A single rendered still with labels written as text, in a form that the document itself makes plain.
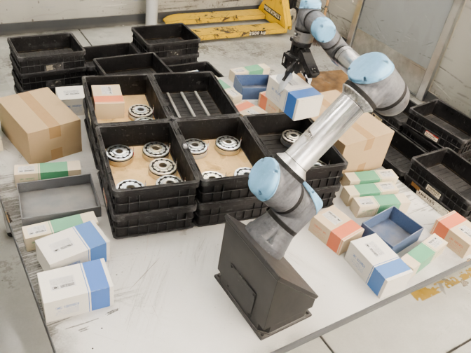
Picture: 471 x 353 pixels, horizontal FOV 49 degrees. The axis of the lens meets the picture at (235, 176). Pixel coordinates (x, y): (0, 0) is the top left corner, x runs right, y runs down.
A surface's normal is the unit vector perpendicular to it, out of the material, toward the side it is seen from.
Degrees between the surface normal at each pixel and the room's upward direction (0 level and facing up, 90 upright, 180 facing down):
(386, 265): 0
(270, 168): 55
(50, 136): 90
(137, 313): 0
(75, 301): 90
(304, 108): 90
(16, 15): 90
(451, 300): 0
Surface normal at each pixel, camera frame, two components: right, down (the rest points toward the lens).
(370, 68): -0.51, -0.57
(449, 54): -0.85, 0.22
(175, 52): 0.51, 0.58
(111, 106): 0.30, 0.62
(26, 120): 0.14, -0.78
